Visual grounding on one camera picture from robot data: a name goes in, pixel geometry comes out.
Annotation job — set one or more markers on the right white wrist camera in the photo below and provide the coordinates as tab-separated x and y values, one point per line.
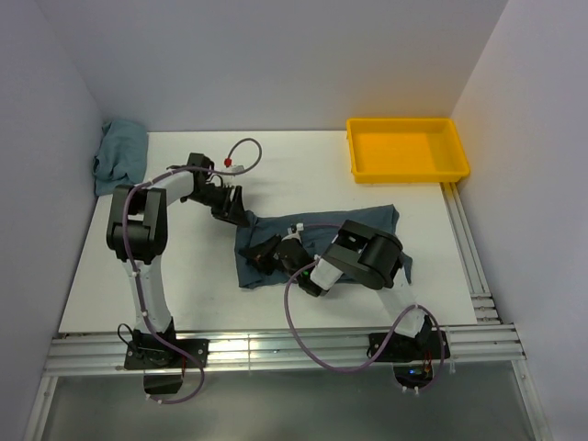
294	232

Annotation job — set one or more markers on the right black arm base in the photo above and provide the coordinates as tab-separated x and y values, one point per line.
413	358

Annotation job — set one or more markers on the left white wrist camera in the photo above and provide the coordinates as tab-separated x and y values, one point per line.
231	168

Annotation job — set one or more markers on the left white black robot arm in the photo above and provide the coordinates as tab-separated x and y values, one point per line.
137	228

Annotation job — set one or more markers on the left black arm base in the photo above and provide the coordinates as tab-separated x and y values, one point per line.
163	370

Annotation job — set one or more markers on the aluminium front rail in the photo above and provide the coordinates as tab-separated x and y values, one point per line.
103	354

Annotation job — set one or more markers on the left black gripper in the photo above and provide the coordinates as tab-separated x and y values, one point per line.
233	210

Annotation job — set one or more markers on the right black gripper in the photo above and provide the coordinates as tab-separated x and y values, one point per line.
259	254

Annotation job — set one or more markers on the yellow plastic tray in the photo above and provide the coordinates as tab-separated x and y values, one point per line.
405	150

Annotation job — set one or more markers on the dark teal t-shirt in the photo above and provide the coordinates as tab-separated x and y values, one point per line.
318	232

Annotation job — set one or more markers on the light blue crumpled t-shirt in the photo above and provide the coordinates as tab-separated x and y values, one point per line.
121	158

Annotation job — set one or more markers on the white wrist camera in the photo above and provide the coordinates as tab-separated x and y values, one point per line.
231	168
294	232

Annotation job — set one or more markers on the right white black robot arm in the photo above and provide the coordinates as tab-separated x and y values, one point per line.
358	254

